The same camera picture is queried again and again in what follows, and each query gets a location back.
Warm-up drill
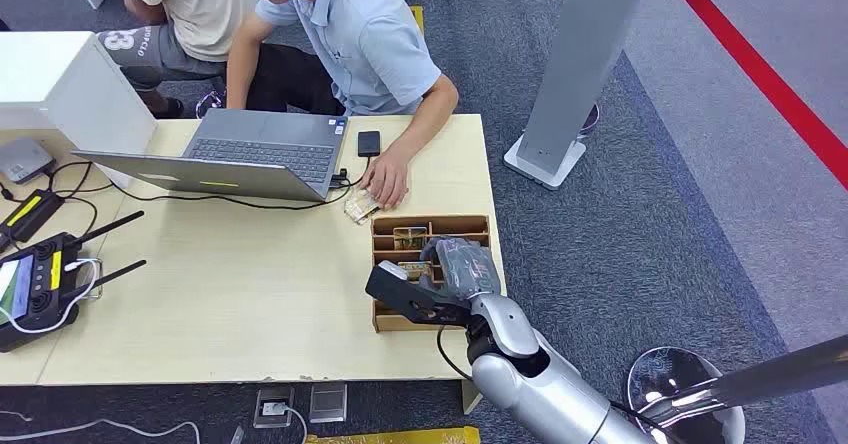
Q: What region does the person's left hand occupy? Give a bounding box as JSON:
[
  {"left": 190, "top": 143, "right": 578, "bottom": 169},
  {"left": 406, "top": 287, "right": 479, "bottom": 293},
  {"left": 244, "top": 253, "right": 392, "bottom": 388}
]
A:
[{"left": 359, "top": 148, "right": 412, "bottom": 212}]

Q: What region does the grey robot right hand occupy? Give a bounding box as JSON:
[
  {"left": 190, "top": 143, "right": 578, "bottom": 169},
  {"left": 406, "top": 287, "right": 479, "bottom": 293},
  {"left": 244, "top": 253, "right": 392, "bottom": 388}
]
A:
[{"left": 419, "top": 234, "right": 503, "bottom": 301}]

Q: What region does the patterned card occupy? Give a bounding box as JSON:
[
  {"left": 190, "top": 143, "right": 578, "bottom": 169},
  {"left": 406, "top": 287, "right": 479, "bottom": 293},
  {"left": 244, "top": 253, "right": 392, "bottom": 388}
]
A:
[
  {"left": 397, "top": 261, "right": 435, "bottom": 283},
  {"left": 392, "top": 226, "right": 429, "bottom": 251}
]

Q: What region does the wooden card organizer box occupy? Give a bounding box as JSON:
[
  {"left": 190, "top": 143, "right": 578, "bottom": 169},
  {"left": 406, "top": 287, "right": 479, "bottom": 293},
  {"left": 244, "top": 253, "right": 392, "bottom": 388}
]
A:
[{"left": 369, "top": 214, "right": 493, "bottom": 334}]

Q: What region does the person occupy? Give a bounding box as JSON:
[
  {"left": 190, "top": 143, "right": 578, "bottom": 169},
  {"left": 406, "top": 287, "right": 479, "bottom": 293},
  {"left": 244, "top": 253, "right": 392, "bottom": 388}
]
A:
[
  {"left": 225, "top": 0, "right": 460, "bottom": 212},
  {"left": 95, "top": 0, "right": 261, "bottom": 120}
]

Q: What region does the black smartphone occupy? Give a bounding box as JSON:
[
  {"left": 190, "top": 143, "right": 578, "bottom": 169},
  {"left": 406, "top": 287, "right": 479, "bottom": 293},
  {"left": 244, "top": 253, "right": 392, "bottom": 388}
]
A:
[{"left": 356, "top": 130, "right": 383, "bottom": 159}]

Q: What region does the stack of patterned cards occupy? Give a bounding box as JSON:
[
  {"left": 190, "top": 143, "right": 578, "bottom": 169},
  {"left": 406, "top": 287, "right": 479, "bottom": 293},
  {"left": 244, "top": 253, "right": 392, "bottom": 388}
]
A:
[{"left": 343, "top": 189, "right": 382, "bottom": 226}]

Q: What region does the grey open laptop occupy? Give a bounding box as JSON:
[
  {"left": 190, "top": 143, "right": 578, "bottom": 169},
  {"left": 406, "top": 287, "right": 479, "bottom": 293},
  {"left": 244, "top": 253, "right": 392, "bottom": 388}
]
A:
[{"left": 71, "top": 108, "right": 350, "bottom": 204}]

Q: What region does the closed steel floor socket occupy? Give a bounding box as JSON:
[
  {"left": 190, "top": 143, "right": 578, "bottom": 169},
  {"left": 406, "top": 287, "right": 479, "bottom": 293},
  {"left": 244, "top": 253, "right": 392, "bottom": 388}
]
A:
[{"left": 308, "top": 381, "right": 348, "bottom": 424}]

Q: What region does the shiny metal chair base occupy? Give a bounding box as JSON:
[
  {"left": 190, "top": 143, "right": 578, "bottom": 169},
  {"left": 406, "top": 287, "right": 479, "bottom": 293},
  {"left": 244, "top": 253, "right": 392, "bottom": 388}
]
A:
[{"left": 195, "top": 89, "right": 228, "bottom": 120}]

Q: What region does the round stanchion base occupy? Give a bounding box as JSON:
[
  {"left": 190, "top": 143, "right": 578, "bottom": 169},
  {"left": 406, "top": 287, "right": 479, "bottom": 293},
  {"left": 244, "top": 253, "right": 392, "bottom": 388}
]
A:
[{"left": 577, "top": 103, "right": 602, "bottom": 136}]

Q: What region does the grey kiosk stand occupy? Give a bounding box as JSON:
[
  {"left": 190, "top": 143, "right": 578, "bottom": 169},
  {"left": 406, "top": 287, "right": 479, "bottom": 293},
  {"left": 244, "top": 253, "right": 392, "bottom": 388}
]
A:
[{"left": 503, "top": 0, "right": 654, "bottom": 192}]

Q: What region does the steel floor socket with plug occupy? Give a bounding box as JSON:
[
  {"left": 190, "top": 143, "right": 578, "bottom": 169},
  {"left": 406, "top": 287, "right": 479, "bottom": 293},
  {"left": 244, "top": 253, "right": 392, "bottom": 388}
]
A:
[{"left": 252, "top": 385, "right": 297, "bottom": 430}]

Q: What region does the white cabinet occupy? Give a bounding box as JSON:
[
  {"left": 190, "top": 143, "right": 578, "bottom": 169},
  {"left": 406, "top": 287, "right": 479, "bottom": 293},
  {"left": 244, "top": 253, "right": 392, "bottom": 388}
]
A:
[{"left": 0, "top": 30, "right": 159, "bottom": 189}]

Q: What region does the red barrier belt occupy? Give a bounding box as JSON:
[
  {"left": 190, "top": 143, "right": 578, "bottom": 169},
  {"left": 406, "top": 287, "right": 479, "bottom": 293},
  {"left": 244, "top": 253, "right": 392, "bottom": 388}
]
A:
[{"left": 657, "top": 0, "right": 848, "bottom": 192}]

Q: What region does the black adapter with yellow label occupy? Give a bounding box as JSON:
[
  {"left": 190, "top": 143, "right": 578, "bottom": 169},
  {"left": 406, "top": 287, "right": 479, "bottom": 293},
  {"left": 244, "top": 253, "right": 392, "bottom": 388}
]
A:
[{"left": 0, "top": 189, "right": 66, "bottom": 251}]

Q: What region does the small grey box device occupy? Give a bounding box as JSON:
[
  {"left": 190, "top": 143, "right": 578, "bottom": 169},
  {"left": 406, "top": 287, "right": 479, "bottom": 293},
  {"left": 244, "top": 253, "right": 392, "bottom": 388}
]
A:
[{"left": 0, "top": 137, "right": 56, "bottom": 186}]

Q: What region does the black remote controller with antennas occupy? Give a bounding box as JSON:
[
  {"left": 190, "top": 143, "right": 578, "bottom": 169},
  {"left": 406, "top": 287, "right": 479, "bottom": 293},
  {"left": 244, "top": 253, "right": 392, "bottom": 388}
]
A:
[{"left": 0, "top": 210, "right": 148, "bottom": 354}]

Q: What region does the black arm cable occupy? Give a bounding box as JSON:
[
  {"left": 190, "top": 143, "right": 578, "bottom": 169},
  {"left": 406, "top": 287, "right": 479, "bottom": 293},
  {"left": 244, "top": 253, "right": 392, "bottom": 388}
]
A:
[{"left": 435, "top": 324, "right": 476, "bottom": 383}]

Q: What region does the black laptop cable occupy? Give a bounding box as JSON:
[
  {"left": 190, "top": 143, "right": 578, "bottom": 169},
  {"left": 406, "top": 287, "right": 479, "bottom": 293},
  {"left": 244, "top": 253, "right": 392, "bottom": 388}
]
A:
[{"left": 49, "top": 159, "right": 372, "bottom": 212}]

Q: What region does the white charger cable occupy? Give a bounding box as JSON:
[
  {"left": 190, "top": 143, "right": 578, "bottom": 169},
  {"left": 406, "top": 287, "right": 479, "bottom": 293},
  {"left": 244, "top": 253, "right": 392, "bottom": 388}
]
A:
[{"left": 283, "top": 405, "right": 309, "bottom": 444}]

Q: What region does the chrome stanchion post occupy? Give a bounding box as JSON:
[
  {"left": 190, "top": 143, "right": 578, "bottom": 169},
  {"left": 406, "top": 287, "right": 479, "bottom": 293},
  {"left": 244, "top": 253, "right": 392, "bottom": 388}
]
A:
[{"left": 625, "top": 334, "right": 848, "bottom": 444}]

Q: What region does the black adapter cable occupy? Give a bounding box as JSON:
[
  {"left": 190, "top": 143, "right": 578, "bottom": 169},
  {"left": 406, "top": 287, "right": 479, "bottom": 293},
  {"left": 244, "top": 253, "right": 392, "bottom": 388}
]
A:
[{"left": 56, "top": 192, "right": 101, "bottom": 240}]

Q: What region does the white controller cable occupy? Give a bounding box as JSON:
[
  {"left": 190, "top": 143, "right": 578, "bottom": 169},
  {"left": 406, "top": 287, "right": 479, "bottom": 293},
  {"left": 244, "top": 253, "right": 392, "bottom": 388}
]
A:
[{"left": 0, "top": 258, "right": 105, "bottom": 336}]

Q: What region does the white floor cable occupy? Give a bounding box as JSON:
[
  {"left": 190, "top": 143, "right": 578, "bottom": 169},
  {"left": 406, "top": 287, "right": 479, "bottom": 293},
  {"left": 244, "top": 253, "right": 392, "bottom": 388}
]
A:
[{"left": 0, "top": 409, "right": 202, "bottom": 444}]

